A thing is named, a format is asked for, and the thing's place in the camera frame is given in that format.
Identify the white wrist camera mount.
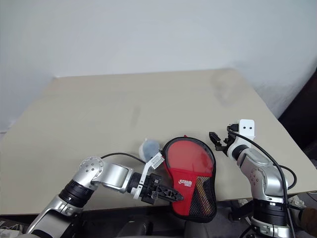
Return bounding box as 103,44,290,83
132,152,164,199
227,119,256,159

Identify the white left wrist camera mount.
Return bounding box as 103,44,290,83
132,152,164,199

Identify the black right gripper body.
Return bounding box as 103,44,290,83
222,128,236,156

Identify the dark furniture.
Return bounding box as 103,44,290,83
276,65,317,156

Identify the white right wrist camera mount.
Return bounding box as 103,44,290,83
227,119,256,159

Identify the black chair base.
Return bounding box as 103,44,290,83
227,198,252,224

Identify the red black mesh paddle case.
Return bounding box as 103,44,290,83
162,134,218,224

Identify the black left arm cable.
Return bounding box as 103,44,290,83
99,152,148,166

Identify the brown object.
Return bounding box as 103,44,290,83
297,207,317,235

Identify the white cables bundle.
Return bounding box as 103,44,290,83
0,218,22,238

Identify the dark rounded shape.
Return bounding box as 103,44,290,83
116,220,156,238

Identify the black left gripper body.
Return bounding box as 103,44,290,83
140,173,163,205

